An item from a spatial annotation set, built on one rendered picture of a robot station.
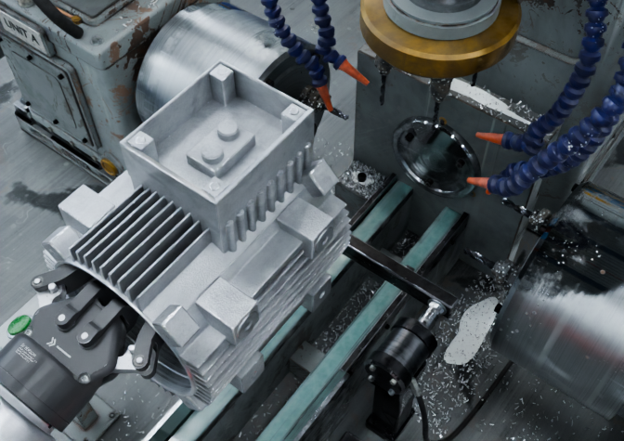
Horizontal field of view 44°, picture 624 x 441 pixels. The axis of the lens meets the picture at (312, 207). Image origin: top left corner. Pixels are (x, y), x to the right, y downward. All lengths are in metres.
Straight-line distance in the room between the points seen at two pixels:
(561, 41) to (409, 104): 0.22
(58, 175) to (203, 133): 0.86
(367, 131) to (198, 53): 0.30
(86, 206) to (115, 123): 0.59
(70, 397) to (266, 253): 0.18
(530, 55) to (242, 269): 0.63
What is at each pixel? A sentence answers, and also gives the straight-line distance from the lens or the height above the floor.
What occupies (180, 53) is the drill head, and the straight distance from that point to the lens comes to 1.13.
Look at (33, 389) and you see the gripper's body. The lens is 0.59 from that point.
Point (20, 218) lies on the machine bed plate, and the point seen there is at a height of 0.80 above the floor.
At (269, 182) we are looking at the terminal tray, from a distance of 0.61.
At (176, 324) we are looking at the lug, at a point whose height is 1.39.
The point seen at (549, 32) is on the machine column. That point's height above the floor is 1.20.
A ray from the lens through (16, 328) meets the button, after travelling 0.99.
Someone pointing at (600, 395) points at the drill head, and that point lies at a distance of 0.96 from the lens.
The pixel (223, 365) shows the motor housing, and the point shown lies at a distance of 0.63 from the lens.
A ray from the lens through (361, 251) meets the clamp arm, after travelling 1.03.
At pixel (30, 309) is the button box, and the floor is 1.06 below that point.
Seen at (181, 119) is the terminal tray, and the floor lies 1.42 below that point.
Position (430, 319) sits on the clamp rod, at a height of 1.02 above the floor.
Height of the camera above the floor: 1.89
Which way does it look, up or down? 53 degrees down
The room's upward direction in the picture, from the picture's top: 2 degrees counter-clockwise
